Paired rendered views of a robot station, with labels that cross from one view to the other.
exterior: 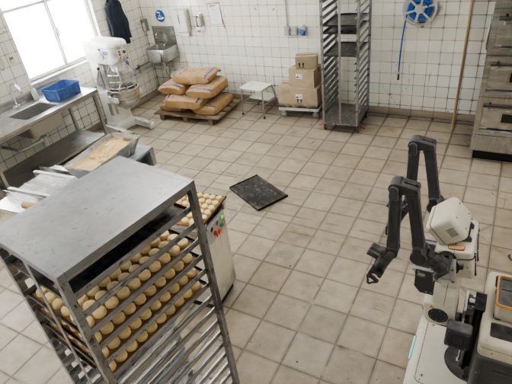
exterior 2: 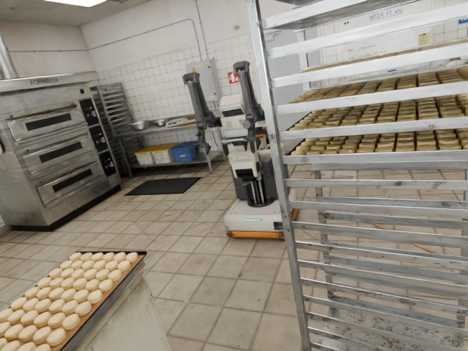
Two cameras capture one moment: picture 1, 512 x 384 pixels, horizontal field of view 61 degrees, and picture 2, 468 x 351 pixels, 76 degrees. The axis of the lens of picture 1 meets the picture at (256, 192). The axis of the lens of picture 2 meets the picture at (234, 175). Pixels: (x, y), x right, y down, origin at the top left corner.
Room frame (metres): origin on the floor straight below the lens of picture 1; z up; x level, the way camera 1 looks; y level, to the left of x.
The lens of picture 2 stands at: (2.10, 1.60, 1.56)
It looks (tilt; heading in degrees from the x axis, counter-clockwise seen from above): 19 degrees down; 263
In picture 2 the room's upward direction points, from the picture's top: 12 degrees counter-clockwise
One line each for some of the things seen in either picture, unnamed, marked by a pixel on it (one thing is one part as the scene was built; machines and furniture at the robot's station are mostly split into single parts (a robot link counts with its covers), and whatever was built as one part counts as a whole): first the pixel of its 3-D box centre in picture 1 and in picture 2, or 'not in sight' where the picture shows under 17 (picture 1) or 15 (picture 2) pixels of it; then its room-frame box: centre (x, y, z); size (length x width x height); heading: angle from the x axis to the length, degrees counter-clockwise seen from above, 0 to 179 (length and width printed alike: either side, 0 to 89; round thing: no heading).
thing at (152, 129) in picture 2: not in sight; (171, 145); (2.45, -4.11, 0.49); 1.90 x 0.72 x 0.98; 148
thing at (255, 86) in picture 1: (260, 97); not in sight; (6.41, -0.26, 0.23); 0.45 x 0.45 x 0.46; 50
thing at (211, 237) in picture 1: (216, 227); not in sight; (2.57, 0.33, 0.77); 0.24 x 0.04 x 0.14; 152
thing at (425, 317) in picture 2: not in sight; (388, 310); (1.31, 0.48, 0.24); 0.64 x 0.03 x 0.03; 140
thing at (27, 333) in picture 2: not in sight; (28, 333); (2.75, 0.72, 0.91); 0.05 x 0.05 x 0.02
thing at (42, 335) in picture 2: not in sight; (42, 335); (2.70, 0.75, 0.91); 0.05 x 0.05 x 0.02
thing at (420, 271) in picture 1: (431, 263); (237, 142); (1.70, -0.89, 0.99); 0.28 x 0.16 x 0.22; 148
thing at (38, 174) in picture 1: (120, 187); not in sight; (3.16, 1.13, 0.87); 2.01 x 0.03 x 0.07; 62
